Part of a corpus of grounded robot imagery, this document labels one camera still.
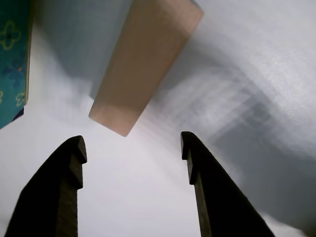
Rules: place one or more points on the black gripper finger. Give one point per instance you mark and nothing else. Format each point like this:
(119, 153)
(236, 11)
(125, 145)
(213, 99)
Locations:
(222, 197)
(47, 192)

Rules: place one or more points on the wooden Jenga block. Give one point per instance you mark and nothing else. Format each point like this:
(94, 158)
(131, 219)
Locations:
(148, 64)

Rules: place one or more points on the yellow blue floral box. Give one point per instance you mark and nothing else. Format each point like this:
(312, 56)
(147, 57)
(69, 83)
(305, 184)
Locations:
(12, 61)

